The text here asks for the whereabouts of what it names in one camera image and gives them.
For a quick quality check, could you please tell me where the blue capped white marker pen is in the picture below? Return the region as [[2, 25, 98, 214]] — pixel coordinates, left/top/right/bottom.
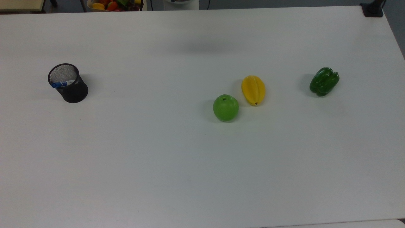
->
[[52, 80, 77, 89]]

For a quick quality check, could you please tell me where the black mesh pen cup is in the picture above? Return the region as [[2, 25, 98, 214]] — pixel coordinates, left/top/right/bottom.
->
[[48, 63, 89, 104]]

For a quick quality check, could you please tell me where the green toy apple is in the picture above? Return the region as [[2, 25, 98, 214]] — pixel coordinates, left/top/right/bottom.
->
[[213, 94, 240, 122]]

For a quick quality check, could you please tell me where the yellow toy starfruit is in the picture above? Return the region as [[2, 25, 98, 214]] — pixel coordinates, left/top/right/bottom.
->
[[241, 75, 266, 106]]

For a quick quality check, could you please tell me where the green toy bell pepper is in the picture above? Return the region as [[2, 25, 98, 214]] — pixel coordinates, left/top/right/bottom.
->
[[309, 67, 340, 97]]

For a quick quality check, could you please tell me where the basket of toy fruit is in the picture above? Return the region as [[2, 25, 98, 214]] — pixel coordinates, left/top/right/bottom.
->
[[87, 0, 145, 12]]

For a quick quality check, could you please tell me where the wooden table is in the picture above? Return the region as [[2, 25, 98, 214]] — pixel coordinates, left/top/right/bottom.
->
[[0, 0, 47, 13]]

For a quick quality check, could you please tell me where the black camera stand clamp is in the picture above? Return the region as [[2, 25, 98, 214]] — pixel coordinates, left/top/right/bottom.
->
[[360, 0, 385, 17]]

